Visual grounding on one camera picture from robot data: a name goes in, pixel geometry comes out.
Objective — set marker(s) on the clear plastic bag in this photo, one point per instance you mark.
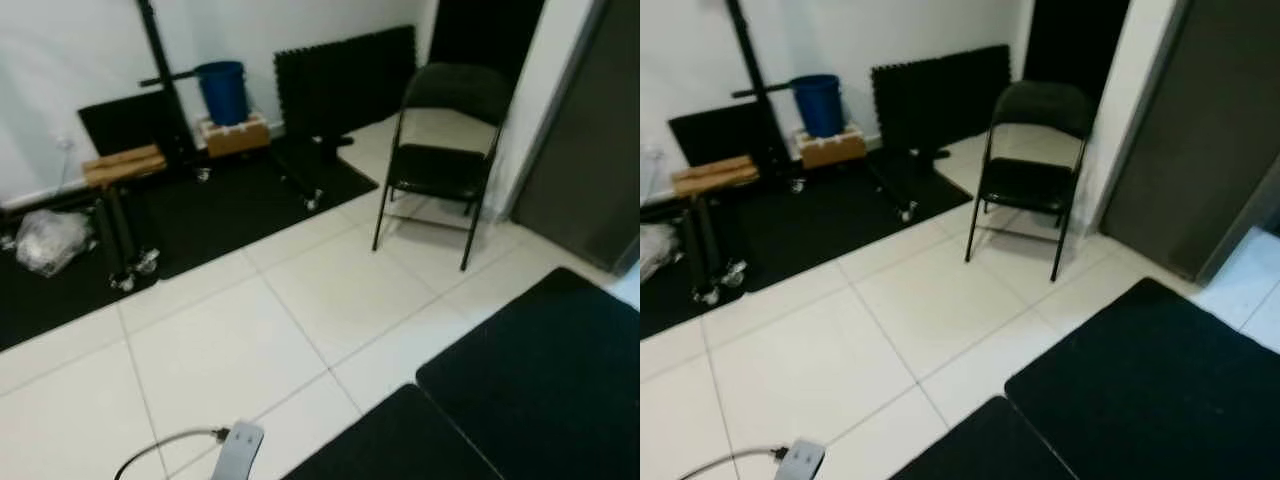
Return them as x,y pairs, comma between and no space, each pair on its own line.
655,252
45,242

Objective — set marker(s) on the wooden plank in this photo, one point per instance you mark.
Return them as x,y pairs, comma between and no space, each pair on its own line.
712,176
123,164

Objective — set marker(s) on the dark grey door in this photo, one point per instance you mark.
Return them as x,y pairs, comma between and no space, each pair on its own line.
585,130
1190,130

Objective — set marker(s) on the black flat board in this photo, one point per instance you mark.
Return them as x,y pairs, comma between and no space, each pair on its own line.
120,122
710,132

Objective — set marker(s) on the black floor mat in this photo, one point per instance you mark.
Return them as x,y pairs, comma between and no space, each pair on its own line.
980,450
540,380
1150,390
390,445

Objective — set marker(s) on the large black rubber mat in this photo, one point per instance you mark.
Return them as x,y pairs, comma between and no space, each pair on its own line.
220,215
820,225

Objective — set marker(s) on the black metal stand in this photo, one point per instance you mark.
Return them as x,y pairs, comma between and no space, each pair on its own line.
750,80
160,70

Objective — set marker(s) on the brown cardboard box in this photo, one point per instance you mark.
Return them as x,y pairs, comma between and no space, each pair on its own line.
832,152
238,140

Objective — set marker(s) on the black folding chair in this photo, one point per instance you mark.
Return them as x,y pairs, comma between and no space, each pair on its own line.
440,165
1030,185

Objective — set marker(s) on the blue bucket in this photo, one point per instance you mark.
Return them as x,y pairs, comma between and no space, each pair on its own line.
224,92
818,105

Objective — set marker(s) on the black foam panel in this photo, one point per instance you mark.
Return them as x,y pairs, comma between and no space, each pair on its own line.
345,80
940,100

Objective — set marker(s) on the black wheeled frame leg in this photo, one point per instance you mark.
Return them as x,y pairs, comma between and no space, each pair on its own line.
118,235
893,185
300,172
705,250

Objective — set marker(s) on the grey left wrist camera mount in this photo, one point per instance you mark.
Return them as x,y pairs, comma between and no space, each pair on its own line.
238,452
800,462

